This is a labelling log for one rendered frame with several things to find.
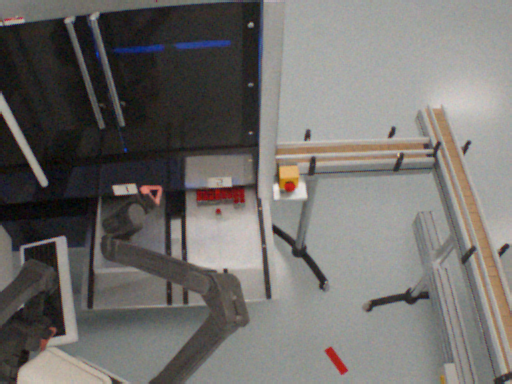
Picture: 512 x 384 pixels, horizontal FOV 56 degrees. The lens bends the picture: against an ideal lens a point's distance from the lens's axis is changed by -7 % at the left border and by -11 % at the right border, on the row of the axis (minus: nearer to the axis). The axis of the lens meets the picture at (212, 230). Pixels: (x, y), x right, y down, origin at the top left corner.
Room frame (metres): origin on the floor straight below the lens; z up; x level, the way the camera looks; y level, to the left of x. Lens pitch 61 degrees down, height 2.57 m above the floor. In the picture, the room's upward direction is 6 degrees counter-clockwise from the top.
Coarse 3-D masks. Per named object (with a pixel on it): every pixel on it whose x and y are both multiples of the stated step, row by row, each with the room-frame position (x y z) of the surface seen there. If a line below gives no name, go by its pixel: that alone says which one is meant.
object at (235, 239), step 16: (192, 192) 1.12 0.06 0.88; (192, 208) 1.05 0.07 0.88; (208, 208) 1.04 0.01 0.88; (224, 208) 1.04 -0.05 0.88; (256, 208) 1.00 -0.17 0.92; (192, 224) 0.98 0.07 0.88; (208, 224) 0.98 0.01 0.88; (224, 224) 0.97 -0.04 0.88; (240, 224) 0.96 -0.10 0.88; (256, 224) 0.95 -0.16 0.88; (192, 240) 0.92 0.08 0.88; (208, 240) 0.91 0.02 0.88; (224, 240) 0.90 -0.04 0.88; (240, 240) 0.90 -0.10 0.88; (256, 240) 0.89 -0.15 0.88; (192, 256) 0.85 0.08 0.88; (208, 256) 0.84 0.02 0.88; (224, 256) 0.84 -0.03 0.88; (240, 256) 0.83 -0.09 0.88; (256, 256) 0.83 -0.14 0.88
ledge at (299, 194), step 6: (276, 180) 1.14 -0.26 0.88; (300, 180) 1.13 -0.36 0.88; (276, 186) 1.11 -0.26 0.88; (300, 186) 1.10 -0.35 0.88; (276, 192) 1.09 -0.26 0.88; (288, 192) 1.08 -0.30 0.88; (294, 192) 1.08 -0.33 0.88; (300, 192) 1.08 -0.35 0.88; (276, 198) 1.06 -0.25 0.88; (282, 198) 1.06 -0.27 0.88; (288, 198) 1.06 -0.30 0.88; (294, 198) 1.05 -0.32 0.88; (300, 198) 1.05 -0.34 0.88; (306, 198) 1.05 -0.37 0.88
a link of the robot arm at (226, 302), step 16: (224, 288) 0.44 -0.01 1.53; (240, 288) 0.45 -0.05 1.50; (208, 304) 0.41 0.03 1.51; (224, 304) 0.40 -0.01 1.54; (240, 304) 0.41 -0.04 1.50; (208, 320) 0.39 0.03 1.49; (224, 320) 0.37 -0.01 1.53; (240, 320) 0.37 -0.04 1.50; (192, 336) 0.37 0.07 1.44; (208, 336) 0.36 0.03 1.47; (224, 336) 0.35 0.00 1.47; (192, 352) 0.34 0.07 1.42; (208, 352) 0.33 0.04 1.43; (176, 368) 0.31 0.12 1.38; (192, 368) 0.31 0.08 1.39
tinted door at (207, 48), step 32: (256, 0) 1.07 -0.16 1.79; (128, 32) 1.08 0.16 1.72; (160, 32) 1.08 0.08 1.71; (192, 32) 1.07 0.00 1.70; (224, 32) 1.07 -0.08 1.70; (128, 64) 1.08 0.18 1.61; (160, 64) 1.08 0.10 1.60; (192, 64) 1.07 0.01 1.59; (224, 64) 1.07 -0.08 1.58; (128, 96) 1.08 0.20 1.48; (160, 96) 1.08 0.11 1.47; (192, 96) 1.07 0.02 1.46; (224, 96) 1.07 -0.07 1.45; (128, 128) 1.08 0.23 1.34; (160, 128) 1.08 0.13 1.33; (192, 128) 1.08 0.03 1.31; (224, 128) 1.07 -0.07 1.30
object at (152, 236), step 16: (112, 208) 1.09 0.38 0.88; (160, 208) 1.07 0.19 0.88; (96, 224) 1.01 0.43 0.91; (144, 224) 1.00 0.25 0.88; (160, 224) 1.00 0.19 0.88; (96, 240) 0.94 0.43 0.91; (144, 240) 0.94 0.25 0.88; (160, 240) 0.93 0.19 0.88; (96, 256) 0.88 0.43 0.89; (96, 272) 0.82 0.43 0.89
